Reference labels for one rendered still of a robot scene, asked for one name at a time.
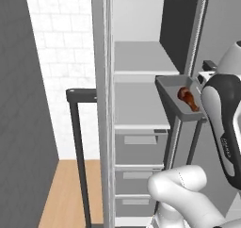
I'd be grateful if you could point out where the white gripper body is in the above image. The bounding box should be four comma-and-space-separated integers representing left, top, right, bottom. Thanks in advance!
195, 70, 215, 90

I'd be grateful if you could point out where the large grey freezer drawer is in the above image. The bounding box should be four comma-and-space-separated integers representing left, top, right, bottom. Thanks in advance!
114, 129, 169, 168

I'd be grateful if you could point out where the black metal frame stand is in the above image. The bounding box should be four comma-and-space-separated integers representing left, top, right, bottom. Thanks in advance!
65, 88, 99, 228

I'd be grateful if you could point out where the dark grey tall cabinet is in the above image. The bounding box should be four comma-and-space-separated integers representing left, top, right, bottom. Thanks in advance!
0, 0, 60, 228

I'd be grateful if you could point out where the grey meat container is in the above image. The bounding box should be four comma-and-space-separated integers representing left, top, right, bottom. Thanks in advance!
154, 74, 208, 123

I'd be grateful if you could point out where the grey freezer door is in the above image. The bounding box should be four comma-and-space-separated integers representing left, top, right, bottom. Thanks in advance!
163, 0, 241, 218

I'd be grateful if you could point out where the small grey freezer drawer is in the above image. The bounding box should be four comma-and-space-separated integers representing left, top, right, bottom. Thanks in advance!
115, 197, 158, 219
115, 170, 162, 196

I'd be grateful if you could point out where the grey freezer cabinet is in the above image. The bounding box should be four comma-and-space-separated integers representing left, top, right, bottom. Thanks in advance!
90, 0, 211, 228

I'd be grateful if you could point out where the brown chicken drumstick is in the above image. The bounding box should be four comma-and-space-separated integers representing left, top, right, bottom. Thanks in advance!
177, 86, 201, 112

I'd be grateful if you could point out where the grey freezer rack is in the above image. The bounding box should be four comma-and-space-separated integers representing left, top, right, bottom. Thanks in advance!
113, 41, 181, 83
114, 82, 172, 131

